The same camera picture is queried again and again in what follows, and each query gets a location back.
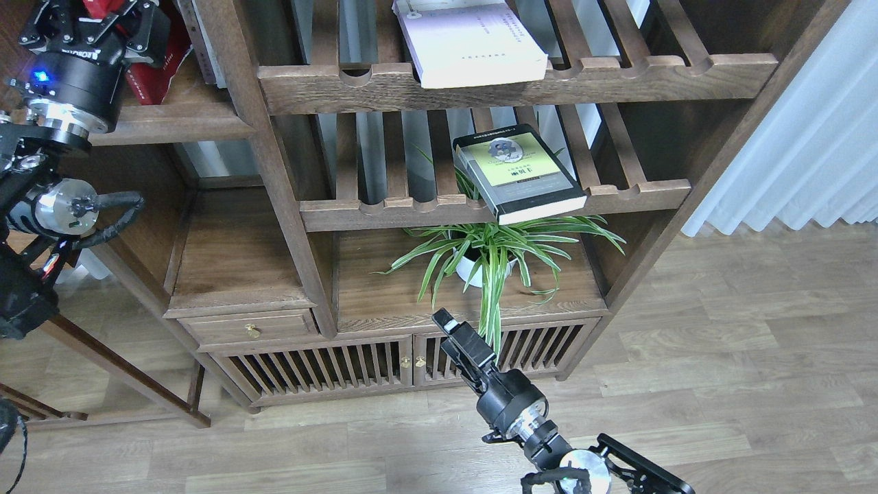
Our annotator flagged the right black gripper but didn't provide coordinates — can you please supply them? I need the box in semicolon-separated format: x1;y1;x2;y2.
432;307;548;441

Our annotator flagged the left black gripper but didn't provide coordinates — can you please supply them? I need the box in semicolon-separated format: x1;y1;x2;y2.
7;1;171;134

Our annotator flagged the red paperback book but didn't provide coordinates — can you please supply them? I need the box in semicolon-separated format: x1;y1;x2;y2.
82;1;192;104

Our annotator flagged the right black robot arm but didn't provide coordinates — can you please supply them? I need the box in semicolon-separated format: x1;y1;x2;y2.
432;309;694;493

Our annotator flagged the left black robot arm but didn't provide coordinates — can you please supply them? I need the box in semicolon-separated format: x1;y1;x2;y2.
2;1;171;340

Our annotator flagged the white plant pot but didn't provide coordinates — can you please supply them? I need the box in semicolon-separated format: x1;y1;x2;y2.
455;249;517;290

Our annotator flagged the green spider plant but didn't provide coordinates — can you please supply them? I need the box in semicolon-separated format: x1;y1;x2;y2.
386;215;626;353

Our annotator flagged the upright white book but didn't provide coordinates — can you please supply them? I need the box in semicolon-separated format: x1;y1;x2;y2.
176;1;228;89

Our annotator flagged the black and green book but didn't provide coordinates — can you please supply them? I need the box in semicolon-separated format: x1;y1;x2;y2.
452;123;586;225

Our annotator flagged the dark wooden bookshelf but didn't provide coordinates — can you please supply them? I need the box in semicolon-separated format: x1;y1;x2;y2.
57;1;848;410

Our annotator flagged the brass drawer knob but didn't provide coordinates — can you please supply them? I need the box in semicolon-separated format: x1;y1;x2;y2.
245;323;261;340

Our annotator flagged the white and lilac book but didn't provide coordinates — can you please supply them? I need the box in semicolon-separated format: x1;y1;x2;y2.
392;1;549;89

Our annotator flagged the white curtain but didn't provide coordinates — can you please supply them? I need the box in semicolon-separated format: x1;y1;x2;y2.
683;1;877;237

